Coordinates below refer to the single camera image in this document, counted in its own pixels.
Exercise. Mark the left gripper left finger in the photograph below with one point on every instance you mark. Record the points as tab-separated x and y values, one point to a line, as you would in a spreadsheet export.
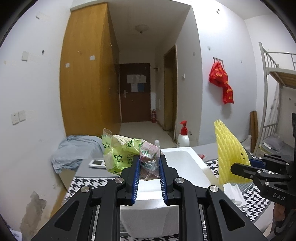
94	214

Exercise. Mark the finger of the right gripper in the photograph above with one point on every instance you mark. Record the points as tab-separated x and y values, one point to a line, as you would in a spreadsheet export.
257	163
243	173

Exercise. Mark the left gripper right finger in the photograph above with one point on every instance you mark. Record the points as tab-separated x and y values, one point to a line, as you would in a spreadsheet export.
204	213

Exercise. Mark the white towel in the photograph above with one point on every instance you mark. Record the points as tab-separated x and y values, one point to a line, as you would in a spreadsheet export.
234	194

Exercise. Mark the yellow foam net sleeve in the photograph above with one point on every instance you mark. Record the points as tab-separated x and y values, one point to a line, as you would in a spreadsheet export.
229	151

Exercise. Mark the green plastic bag bundle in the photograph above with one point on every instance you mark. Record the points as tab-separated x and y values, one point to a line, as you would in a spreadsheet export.
119	153

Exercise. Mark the person right hand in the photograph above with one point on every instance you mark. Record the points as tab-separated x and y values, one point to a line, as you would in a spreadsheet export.
279	222

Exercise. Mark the grey pillow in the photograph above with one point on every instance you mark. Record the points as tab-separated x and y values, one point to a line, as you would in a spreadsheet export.
274	143

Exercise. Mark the houndstooth table runner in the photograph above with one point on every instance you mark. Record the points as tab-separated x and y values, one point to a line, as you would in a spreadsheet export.
257	209

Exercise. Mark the grey blue crumpled cloth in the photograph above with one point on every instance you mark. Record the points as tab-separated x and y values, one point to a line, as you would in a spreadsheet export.
74	149

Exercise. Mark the white styrofoam box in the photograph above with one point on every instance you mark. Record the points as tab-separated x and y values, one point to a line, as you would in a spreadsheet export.
150	217

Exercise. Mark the white red pump bottle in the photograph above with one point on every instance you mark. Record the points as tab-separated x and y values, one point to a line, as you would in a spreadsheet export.
183	138

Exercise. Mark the metal bunk bed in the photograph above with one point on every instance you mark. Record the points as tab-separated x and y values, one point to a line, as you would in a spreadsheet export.
277	78

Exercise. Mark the red hanging bags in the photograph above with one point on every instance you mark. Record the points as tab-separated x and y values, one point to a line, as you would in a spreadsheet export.
219	77

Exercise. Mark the red fire extinguisher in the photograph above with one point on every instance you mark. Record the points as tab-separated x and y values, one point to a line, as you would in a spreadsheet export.
153	116

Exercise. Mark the dark brown entrance door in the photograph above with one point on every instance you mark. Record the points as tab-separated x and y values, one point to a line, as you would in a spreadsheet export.
135	92

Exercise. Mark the wooden wardrobe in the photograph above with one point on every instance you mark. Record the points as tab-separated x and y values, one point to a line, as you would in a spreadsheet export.
89	73

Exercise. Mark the ceiling lamp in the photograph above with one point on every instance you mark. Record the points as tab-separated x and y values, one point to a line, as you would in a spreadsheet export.
141	28

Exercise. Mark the wooden boards against wall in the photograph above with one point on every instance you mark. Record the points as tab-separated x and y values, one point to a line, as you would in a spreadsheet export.
253	129

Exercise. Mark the wall hook rack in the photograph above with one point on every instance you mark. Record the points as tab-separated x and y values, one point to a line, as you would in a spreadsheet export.
217	59

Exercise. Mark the white wall switches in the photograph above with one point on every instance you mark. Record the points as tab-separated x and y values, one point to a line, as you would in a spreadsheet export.
18	117

